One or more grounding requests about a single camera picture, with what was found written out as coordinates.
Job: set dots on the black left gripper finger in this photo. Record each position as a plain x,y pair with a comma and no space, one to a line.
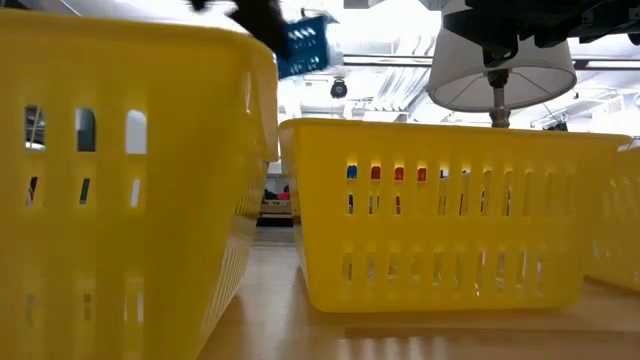
265,22

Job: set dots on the blue plastic basket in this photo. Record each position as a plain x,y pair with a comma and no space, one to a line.
307,55
352,172

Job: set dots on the yellow plastic basket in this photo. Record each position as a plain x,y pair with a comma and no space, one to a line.
450,145
150,225
620,225

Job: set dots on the red-orange plastic basket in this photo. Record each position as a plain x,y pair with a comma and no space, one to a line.
375,173

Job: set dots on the white shade silver table lamp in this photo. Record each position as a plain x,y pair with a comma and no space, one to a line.
460,75

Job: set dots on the black ceiling spotlight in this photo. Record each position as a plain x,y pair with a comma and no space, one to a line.
339,89

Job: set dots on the black track spotlight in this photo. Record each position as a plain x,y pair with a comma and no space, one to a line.
556,127

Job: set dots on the ceiling light bar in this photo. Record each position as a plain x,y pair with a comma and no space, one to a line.
385,60

